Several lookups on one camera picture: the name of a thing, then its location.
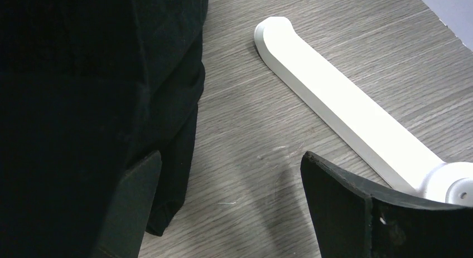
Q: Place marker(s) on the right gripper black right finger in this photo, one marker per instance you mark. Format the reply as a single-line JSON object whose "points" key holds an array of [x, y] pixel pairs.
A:
{"points": [[356, 217]]}

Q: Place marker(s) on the black shirt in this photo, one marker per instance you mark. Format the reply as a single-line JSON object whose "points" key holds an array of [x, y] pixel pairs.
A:
{"points": [[89, 88]]}

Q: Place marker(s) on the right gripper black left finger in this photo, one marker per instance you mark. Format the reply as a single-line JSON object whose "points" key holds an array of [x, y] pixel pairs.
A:
{"points": [[124, 226]]}

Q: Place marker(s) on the white garment rack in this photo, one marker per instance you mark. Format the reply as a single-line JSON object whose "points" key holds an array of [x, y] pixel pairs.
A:
{"points": [[395, 154]]}

